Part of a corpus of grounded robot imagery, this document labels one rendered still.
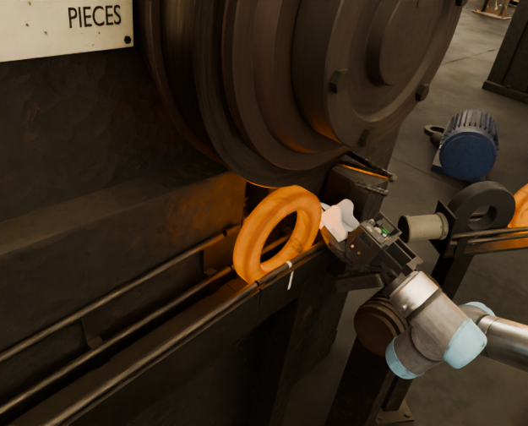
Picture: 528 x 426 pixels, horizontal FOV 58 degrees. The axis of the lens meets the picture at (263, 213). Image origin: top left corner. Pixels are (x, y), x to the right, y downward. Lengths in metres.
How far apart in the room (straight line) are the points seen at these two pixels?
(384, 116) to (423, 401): 1.16
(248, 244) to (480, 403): 1.17
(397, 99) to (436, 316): 0.35
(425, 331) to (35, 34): 0.67
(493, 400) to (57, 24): 1.59
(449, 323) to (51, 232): 0.59
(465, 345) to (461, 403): 0.89
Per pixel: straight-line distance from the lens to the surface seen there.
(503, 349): 0.92
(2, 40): 0.52
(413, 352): 0.87
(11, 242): 0.59
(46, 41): 0.54
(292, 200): 0.74
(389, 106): 0.64
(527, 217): 1.20
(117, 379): 0.66
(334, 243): 0.84
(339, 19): 0.47
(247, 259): 0.73
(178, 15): 0.49
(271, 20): 0.48
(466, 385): 1.75
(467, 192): 1.08
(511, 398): 1.80
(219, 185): 0.72
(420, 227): 1.05
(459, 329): 0.81
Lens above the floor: 1.22
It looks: 34 degrees down
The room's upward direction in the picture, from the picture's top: 9 degrees clockwise
